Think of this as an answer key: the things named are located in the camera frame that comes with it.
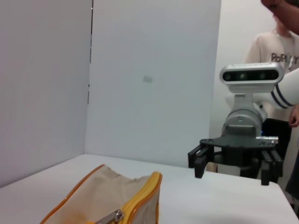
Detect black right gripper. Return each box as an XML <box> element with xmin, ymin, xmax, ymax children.
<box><xmin>188</xmin><ymin>125</ymin><xmax>285</xmax><ymax>186</ymax></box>

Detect beige food bag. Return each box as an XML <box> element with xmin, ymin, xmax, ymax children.
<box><xmin>38</xmin><ymin>164</ymin><xmax>163</xmax><ymax>224</ymax></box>

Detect silver zipper pull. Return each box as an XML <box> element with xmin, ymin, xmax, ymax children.
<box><xmin>95</xmin><ymin>209</ymin><xmax>125</xmax><ymax>224</ymax></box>

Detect bystander bare hand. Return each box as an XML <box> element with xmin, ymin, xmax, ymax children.
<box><xmin>288</xmin><ymin>111</ymin><xmax>299</xmax><ymax>128</ymax></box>

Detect silver knurled plug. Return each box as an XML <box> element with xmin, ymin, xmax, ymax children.
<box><xmin>256</xmin><ymin>136</ymin><xmax>279</xmax><ymax>143</ymax></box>

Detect bystander in beige shirt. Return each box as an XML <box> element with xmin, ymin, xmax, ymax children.
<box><xmin>242</xmin><ymin>0</ymin><xmax>299</xmax><ymax>201</ymax></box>

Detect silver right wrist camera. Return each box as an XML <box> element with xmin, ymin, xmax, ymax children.
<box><xmin>219</xmin><ymin>62</ymin><xmax>285</xmax><ymax>95</ymax></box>

